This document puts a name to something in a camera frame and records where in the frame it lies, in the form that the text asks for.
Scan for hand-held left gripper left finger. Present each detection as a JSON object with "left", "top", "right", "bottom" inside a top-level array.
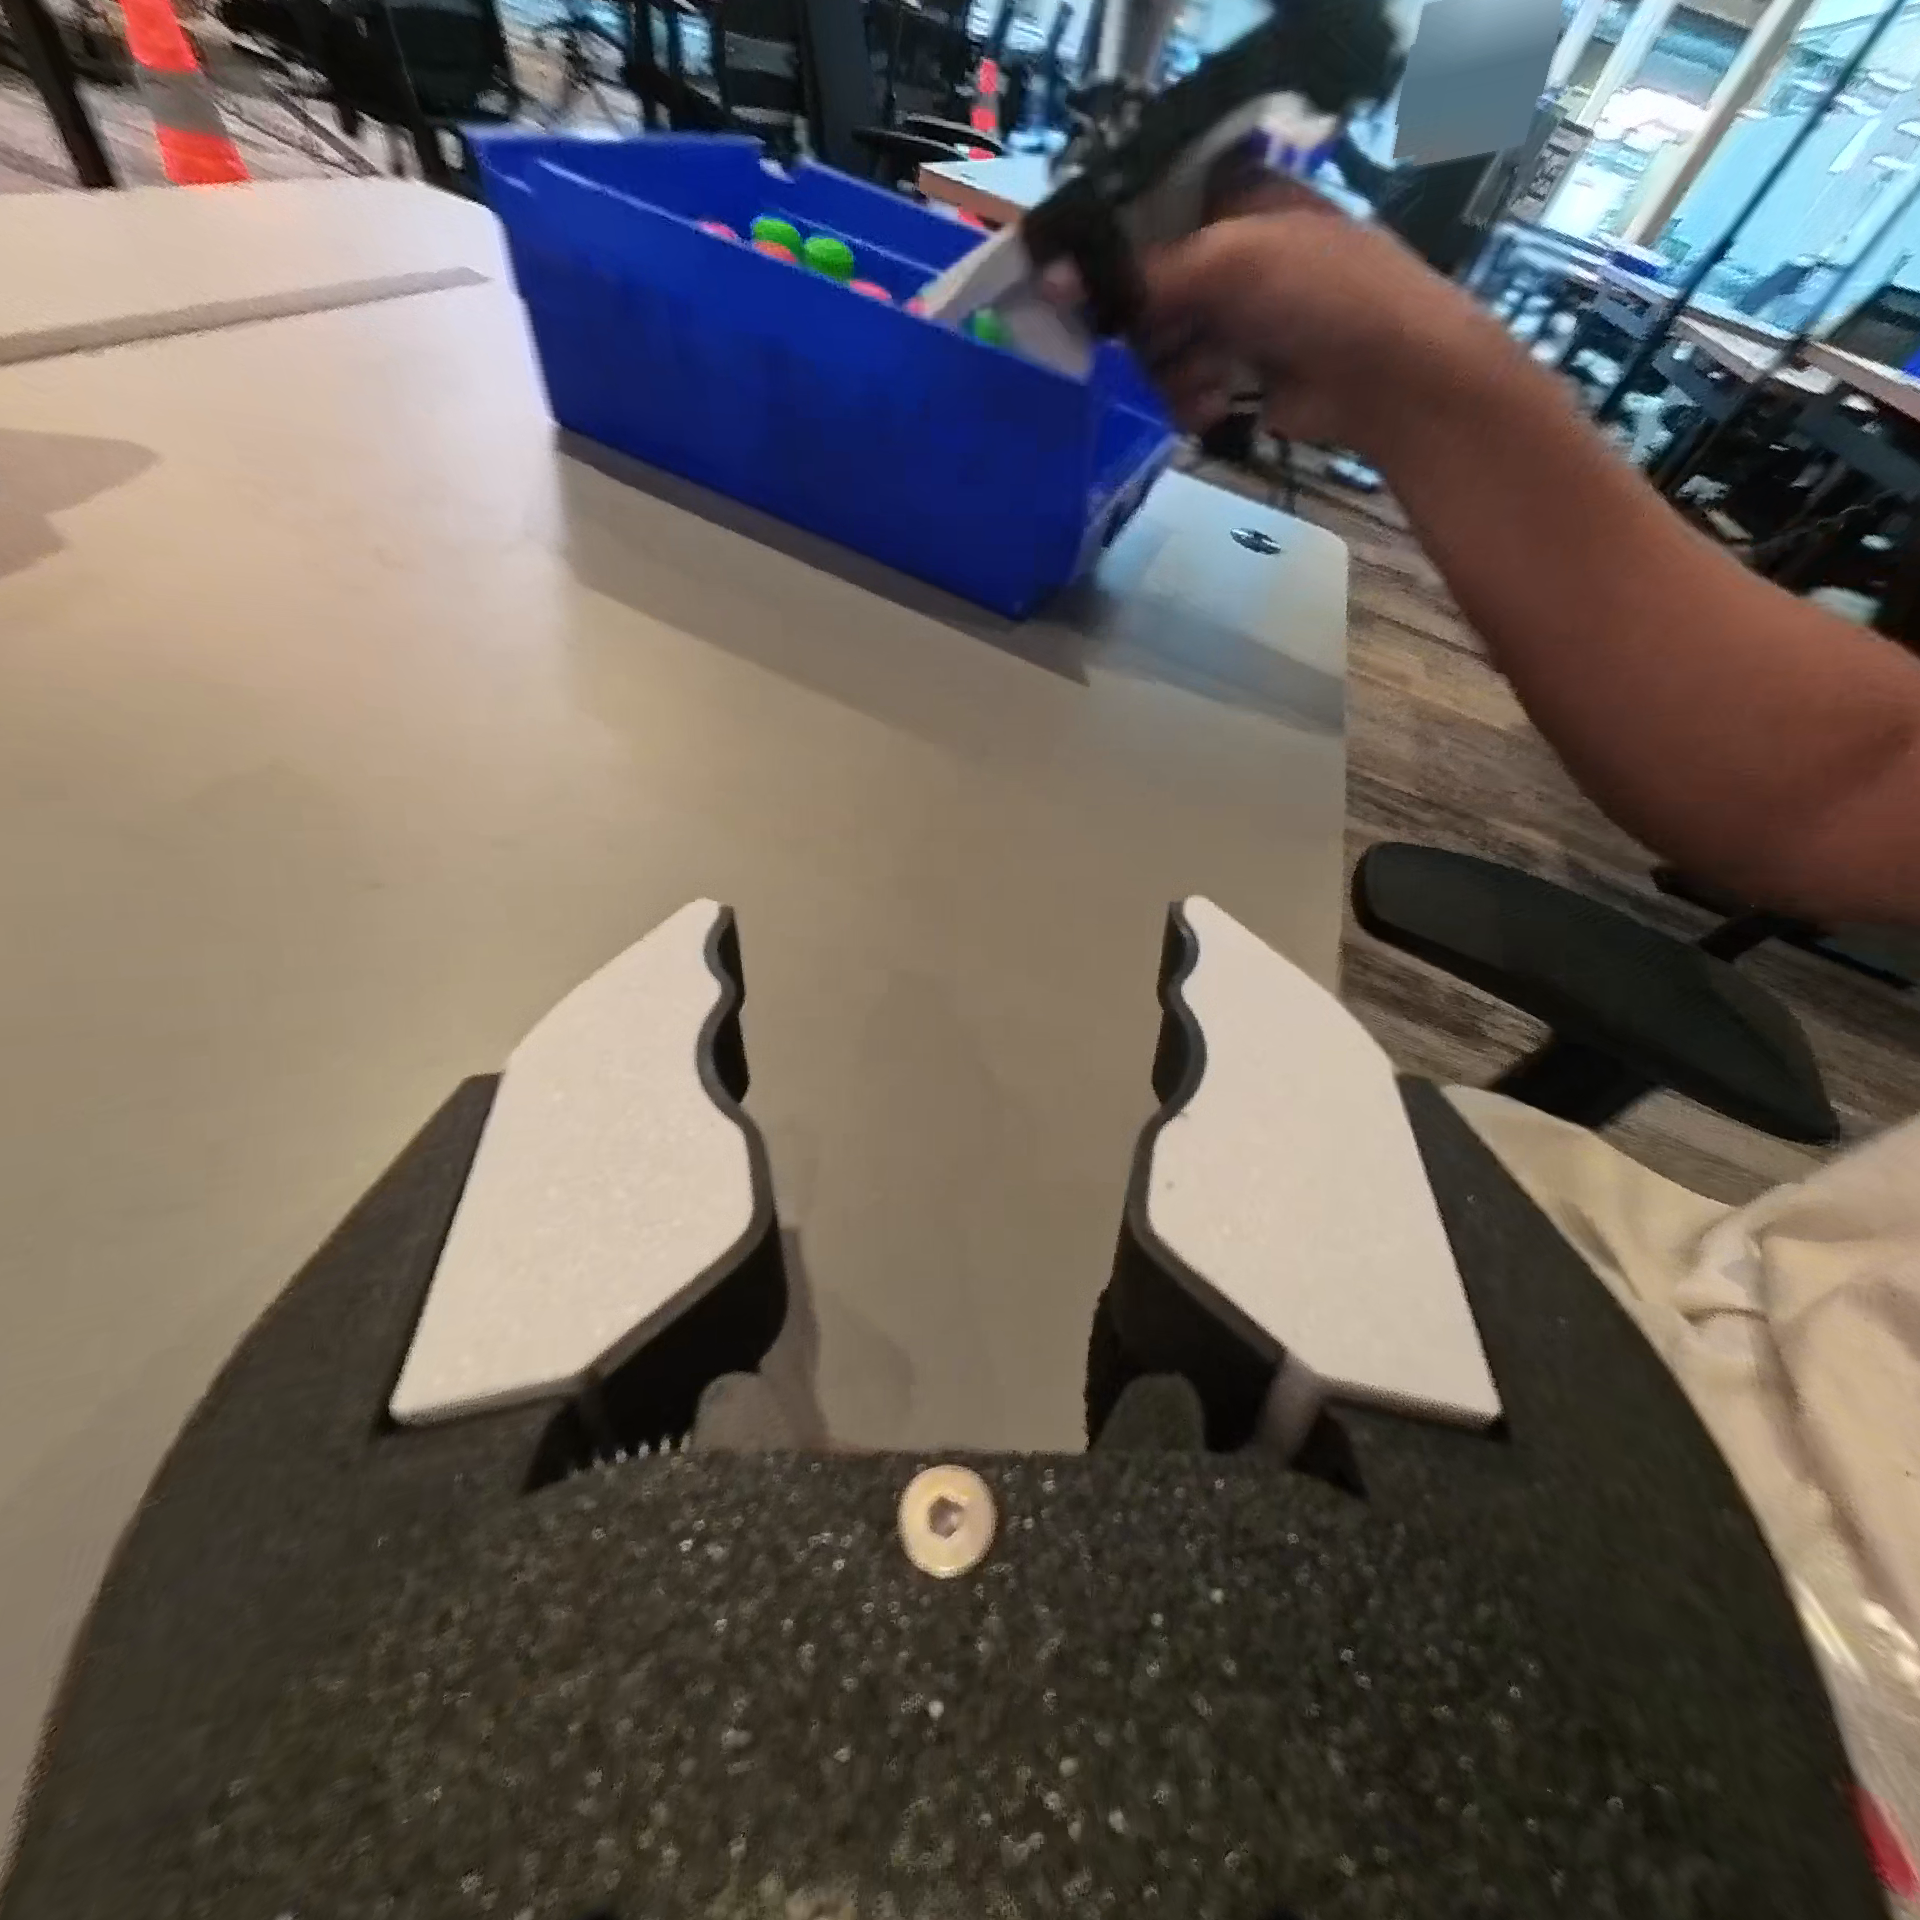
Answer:
[{"left": 387, "top": 897, "right": 782, "bottom": 1427}]

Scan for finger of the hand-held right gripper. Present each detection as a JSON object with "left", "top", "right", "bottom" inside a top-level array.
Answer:
[
  {"left": 997, "top": 281, "right": 1112, "bottom": 378},
  {"left": 915, "top": 225, "right": 1057, "bottom": 324}
]

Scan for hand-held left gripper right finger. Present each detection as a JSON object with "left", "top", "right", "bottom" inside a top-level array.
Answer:
[{"left": 1126, "top": 895, "right": 1503, "bottom": 1449}]

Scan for blue plastic bin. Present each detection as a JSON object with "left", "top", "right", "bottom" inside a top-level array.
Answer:
[{"left": 462, "top": 128, "right": 1182, "bottom": 622}]

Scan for person's right forearm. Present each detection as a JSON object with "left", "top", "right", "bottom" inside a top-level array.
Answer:
[{"left": 1357, "top": 286, "right": 1920, "bottom": 939}]

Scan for black chair armrest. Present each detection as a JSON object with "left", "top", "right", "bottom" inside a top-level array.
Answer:
[{"left": 1351, "top": 839, "right": 1844, "bottom": 1150}]

